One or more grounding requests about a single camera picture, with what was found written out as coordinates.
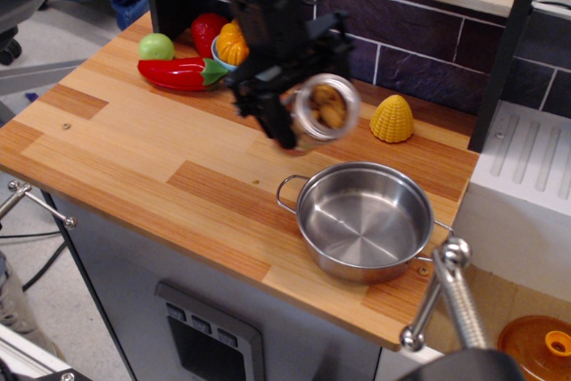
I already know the clear jar of almonds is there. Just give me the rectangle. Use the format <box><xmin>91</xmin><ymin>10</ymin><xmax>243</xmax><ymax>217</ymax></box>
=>
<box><xmin>281</xmin><ymin>73</ymin><xmax>360</xmax><ymax>154</ymax></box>

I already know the red toy chili pepper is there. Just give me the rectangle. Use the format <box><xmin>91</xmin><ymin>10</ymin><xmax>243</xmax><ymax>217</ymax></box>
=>
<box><xmin>137</xmin><ymin>57</ymin><xmax>228</xmax><ymax>91</ymax></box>

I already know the orange plastic lid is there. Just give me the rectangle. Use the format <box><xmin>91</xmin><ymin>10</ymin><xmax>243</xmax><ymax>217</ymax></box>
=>
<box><xmin>497</xmin><ymin>316</ymin><xmax>570</xmax><ymax>380</ymax></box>

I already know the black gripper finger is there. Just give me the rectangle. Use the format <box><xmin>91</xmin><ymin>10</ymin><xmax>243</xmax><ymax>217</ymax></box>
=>
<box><xmin>253</xmin><ymin>87</ymin><xmax>297</xmax><ymax>150</ymax></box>
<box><xmin>319</xmin><ymin>33</ymin><xmax>354</xmax><ymax>80</ymax></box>

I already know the grey toy oven panel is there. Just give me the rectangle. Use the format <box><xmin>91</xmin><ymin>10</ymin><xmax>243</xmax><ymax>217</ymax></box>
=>
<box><xmin>155</xmin><ymin>282</ymin><xmax>266</xmax><ymax>380</ymax></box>

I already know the orange toy pumpkin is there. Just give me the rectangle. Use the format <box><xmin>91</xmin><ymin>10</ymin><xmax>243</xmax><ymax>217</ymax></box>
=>
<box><xmin>216</xmin><ymin>20</ymin><xmax>250</xmax><ymax>66</ymax></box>

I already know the office chair base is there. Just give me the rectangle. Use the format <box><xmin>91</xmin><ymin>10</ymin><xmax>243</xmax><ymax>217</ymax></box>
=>
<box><xmin>0</xmin><ymin>26</ymin><xmax>22</xmax><ymax>66</ymax></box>

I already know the stainless steel pot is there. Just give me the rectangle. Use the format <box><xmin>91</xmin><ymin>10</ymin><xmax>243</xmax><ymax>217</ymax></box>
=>
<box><xmin>277</xmin><ymin>162</ymin><xmax>439</xmax><ymax>285</ymax></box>

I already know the black vertical post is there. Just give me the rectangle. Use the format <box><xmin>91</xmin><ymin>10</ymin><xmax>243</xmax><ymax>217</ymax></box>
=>
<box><xmin>468</xmin><ymin>0</ymin><xmax>534</xmax><ymax>153</ymax></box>

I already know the silver clamp handle left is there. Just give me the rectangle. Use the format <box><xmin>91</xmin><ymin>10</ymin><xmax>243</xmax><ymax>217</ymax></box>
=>
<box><xmin>0</xmin><ymin>180</ymin><xmax>78</xmax><ymax>230</ymax></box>

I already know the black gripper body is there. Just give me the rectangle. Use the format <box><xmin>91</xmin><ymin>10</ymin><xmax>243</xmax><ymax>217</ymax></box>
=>
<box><xmin>225</xmin><ymin>0</ymin><xmax>348</xmax><ymax>117</ymax></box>

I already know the light blue bowl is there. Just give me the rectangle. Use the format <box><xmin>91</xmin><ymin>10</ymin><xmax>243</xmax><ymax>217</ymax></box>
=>
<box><xmin>211</xmin><ymin>37</ymin><xmax>237</xmax><ymax>72</ymax></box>

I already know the black floor cable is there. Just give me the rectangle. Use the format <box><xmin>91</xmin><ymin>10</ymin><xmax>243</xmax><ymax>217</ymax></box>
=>
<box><xmin>0</xmin><ymin>231</ymin><xmax>68</xmax><ymax>292</ymax></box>

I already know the yellow toy corn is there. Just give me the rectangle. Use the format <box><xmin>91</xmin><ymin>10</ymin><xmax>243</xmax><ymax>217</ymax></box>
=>
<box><xmin>369</xmin><ymin>95</ymin><xmax>414</xmax><ymax>144</ymax></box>

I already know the white toy sink drainer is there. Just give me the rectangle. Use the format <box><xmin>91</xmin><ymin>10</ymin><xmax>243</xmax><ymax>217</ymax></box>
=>
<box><xmin>471</xmin><ymin>102</ymin><xmax>570</xmax><ymax>216</ymax></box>

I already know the green toy apple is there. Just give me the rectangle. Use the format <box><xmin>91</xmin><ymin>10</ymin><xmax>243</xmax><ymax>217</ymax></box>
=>
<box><xmin>138</xmin><ymin>33</ymin><xmax>175</xmax><ymax>61</ymax></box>

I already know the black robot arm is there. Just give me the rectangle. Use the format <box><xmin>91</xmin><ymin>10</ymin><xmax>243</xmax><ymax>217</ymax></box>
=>
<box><xmin>225</xmin><ymin>0</ymin><xmax>360</xmax><ymax>154</ymax></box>

